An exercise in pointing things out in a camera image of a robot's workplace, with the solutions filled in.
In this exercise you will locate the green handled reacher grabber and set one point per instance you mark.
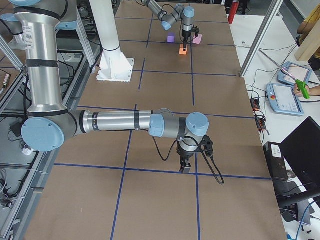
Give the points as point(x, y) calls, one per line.
point(301, 85)

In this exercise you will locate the blue teach pendant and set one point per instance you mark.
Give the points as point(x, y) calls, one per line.
point(283, 100)
point(301, 72)

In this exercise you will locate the orange foam cube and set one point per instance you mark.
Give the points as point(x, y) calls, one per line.
point(183, 50)

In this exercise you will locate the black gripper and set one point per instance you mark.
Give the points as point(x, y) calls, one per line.
point(185, 33)
point(184, 154)

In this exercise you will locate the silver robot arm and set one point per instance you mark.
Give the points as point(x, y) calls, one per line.
point(182, 13)
point(50, 123)

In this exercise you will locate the near blue teach pendant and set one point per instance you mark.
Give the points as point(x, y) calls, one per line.
point(283, 100)

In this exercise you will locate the purple foam cube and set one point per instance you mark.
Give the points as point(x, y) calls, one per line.
point(171, 37)

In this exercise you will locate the aluminium frame post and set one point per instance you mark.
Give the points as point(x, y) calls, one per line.
point(264, 27)

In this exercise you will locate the black laptop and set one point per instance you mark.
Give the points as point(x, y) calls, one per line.
point(301, 150)

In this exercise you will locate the red cylinder bottle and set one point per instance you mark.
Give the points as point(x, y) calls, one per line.
point(233, 11)

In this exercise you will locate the far blue teach pendant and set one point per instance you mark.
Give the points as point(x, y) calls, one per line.
point(301, 72)

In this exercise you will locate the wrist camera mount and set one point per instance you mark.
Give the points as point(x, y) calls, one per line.
point(195, 30)
point(206, 145)

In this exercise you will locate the pink foam cube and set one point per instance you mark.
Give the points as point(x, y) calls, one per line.
point(197, 39)

